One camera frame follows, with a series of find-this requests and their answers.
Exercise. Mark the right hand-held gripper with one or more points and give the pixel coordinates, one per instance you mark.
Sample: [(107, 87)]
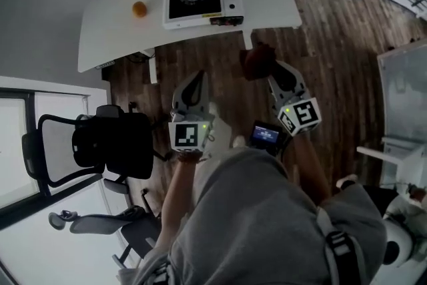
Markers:
[(300, 115)]

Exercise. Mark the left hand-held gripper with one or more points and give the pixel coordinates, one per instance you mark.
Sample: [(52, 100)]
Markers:
[(190, 137)]

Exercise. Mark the dark red cloth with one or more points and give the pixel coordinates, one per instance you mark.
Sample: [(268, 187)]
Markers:
[(258, 61)]

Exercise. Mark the person's right forearm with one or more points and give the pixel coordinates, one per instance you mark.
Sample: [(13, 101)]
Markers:
[(310, 170)]

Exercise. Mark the person's left forearm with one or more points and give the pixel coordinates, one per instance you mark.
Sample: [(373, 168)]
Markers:
[(173, 190)]

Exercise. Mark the black screen device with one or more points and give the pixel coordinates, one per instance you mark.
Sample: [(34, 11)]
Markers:
[(265, 136)]

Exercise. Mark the person's white shoe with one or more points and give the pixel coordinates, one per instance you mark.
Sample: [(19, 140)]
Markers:
[(239, 141)]

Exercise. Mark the black mesh office chair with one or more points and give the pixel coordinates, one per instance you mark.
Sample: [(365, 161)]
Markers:
[(113, 143)]

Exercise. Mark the desk control panel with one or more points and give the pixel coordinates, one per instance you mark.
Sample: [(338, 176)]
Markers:
[(105, 64)]

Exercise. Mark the orange fruit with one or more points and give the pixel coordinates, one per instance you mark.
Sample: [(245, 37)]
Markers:
[(139, 9)]

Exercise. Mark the frosted glass partition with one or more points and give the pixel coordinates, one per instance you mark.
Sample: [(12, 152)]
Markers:
[(405, 93)]

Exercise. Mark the white cabinet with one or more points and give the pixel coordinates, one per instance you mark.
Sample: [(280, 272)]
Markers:
[(397, 153)]

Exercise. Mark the person's grey shirt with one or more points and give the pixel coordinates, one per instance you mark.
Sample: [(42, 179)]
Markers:
[(253, 220)]

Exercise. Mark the grey office chair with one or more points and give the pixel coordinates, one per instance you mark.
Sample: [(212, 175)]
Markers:
[(110, 223)]

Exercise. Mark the white round-headed robot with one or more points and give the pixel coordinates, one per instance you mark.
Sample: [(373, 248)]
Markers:
[(400, 230)]

